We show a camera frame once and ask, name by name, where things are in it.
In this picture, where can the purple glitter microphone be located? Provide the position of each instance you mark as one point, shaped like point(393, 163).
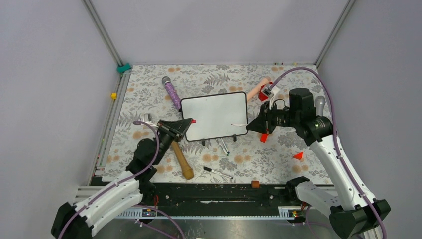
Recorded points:
point(172, 92)

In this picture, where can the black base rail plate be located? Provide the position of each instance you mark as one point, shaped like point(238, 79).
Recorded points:
point(222, 200)

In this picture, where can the small brown wooden cube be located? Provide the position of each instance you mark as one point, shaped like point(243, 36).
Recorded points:
point(255, 184)

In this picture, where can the green capped marker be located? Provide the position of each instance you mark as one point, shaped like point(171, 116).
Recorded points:
point(222, 147)

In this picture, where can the silver grey microphone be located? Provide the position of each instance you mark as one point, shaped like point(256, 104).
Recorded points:
point(319, 104)

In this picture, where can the white whiteboard black frame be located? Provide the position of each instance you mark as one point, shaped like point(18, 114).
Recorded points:
point(214, 115)

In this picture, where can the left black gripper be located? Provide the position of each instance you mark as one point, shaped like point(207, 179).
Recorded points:
point(168, 127)

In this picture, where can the teal corner clip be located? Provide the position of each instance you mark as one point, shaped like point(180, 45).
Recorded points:
point(124, 68)

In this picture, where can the black capped marker front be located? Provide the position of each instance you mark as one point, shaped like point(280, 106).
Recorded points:
point(217, 172)

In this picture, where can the small red cube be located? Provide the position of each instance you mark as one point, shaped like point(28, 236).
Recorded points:
point(263, 138)

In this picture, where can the black capped marker by board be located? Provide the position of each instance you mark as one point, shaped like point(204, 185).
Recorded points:
point(225, 147)

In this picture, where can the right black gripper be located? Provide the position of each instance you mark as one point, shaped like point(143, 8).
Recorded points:
point(263, 122)

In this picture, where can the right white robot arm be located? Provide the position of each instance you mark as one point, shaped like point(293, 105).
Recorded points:
point(355, 209)

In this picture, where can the pink toy microphone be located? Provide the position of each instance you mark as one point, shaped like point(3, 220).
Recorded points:
point(255, 90)

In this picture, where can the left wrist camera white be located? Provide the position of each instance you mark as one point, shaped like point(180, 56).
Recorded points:
point(147, 118)

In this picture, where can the red triangular block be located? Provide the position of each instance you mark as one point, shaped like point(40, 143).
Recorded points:
point(298, 156)

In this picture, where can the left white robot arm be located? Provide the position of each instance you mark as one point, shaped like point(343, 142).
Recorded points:
point(84, 219)

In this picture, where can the red square block with hole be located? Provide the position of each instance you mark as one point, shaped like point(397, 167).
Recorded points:
point(262, 95)

